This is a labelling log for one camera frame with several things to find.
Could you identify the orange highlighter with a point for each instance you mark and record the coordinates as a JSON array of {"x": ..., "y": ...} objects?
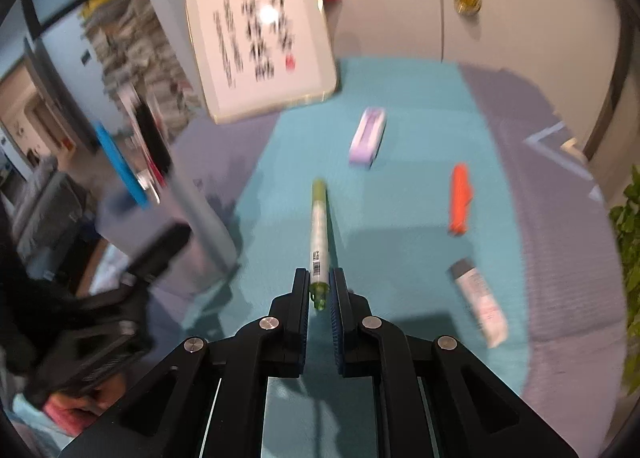
[{"x": 459, "y": 198}]

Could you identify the green floral pen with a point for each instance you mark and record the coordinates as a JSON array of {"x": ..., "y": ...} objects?
[{"x": 318, "y": 233}]

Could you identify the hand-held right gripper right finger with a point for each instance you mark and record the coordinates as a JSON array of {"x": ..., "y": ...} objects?
[{"x": 337, "y": 323}]

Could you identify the gold framed calligraphy plaque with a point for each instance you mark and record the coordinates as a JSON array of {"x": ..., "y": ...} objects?
[{"x": 260, "y": 38}]

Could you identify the green leafy plant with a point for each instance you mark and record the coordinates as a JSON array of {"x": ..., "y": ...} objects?
[{"x": 627, "y": 233}]

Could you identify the purple white correction tape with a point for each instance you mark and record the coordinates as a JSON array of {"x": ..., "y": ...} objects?
[{"x": 367, "y": 138}]

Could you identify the white tube with grey cap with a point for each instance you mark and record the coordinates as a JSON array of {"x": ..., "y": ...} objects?
[{"x": 480, "y": 303}]

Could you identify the grey pen holder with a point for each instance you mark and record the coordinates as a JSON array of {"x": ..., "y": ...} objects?
[{"x": 200, "y": 223}]

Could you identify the teal and grey printed cloth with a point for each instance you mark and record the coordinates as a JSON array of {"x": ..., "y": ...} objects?
[{"x": 400, "y": 248}]

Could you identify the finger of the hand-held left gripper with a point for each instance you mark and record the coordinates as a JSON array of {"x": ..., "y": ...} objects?
[{"x": 160, "y": 248}]

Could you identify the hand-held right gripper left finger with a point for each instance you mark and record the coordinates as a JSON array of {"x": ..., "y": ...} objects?
[{"x": 302, "y": 318}]

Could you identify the stack of papers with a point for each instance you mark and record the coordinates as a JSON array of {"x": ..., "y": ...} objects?
[{"x": 130, "y": 38}]

